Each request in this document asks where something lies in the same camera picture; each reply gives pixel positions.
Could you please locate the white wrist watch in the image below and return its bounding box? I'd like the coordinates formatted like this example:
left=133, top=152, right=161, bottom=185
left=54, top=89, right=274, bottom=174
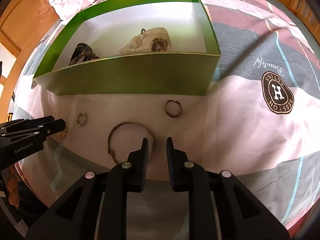
left=120, top=27, right=173, bottom=55

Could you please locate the thin metal bangle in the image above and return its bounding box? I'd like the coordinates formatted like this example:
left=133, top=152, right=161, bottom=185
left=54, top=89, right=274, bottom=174
left=107, top=121, right=157, bottom=164

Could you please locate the green cardboard box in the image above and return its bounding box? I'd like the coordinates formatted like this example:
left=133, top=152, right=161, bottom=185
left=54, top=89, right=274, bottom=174
left=32, top=0, right=221, bottom=97

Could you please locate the black bangle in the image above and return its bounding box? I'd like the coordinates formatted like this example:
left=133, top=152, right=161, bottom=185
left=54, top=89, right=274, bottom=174
left=72, top=43, right=94, bottom=60

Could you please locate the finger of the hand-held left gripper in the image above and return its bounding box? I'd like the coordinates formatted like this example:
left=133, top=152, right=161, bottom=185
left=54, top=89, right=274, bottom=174
left=5, top=119, right=66, bottom=143
left=0, top=116, right=55, bottom=130

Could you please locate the pink pillow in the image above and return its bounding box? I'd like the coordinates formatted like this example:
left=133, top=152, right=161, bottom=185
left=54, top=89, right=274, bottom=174
left=47, top=0, right=140, bottom=20

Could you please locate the wooden headboard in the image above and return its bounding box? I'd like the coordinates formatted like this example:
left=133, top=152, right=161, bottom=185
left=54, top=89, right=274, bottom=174
left=0, top=0, right=62, bottom=90

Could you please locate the small dark metal ring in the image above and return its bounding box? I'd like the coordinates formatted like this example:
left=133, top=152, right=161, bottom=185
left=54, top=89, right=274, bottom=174
left=165, top=100, right=182, bottom=118

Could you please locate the person's left hand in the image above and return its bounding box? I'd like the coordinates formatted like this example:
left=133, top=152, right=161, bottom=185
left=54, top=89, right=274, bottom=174
left=7, top=164, right=22, bottom=207

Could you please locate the brown bead bracelet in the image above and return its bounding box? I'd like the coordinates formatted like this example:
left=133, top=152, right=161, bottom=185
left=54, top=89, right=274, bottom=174
left=68, top=51, right=100, bottom=66

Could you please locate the wooden footboard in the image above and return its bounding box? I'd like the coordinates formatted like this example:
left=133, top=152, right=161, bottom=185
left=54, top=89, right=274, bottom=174
left=290, top=0, right=320, bottom=38

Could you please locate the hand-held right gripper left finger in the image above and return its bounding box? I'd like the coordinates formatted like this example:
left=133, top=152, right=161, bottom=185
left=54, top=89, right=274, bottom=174
left=25, top=137, right=148, bottom=240

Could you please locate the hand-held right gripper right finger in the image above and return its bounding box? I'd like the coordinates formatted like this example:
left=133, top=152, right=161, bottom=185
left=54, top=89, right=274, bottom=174
left=166, top=137, right=292, bottom=240

